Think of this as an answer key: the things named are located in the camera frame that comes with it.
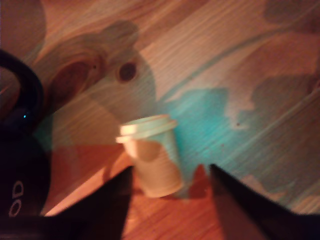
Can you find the black mug with ELWOOD print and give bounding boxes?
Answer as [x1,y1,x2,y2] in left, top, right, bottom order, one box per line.
[0,48,52,221]

